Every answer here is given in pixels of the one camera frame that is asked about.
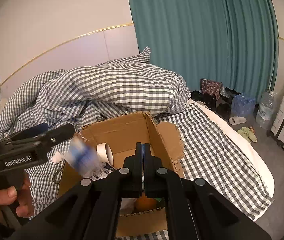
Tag blue white tissue packet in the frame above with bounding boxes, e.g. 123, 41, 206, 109
64, 137, 100, 178

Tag floral tissue pack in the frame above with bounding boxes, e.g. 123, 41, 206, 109
89, 163, 116, 181

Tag orange fruit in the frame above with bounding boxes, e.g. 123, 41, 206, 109
134, 192, 158, 212

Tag person's left hand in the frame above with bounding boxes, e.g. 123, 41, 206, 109
0, 172, 34, 224

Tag grey checked duvet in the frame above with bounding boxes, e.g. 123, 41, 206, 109
0, 48, 191, 138

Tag grey checked bed sheet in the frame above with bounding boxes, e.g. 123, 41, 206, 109
24, 102, 275, 240

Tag brown cardboard box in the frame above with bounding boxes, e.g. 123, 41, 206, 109
59, 112, 185, 237

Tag green slippers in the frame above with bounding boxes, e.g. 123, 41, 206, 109
237, 127, 258, 144

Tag white slipper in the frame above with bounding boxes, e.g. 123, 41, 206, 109
229, 116, 246, 125

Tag pack of water bottles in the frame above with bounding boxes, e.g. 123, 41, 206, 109
231, 94, 256, 117

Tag large clear water bottle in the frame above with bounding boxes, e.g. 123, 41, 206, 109
256, 91, 275, 130

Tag floral dark bag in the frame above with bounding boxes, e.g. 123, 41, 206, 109
201, 79, 223, 100

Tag teal curtain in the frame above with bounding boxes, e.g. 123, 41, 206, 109
129, 0, 278, 99

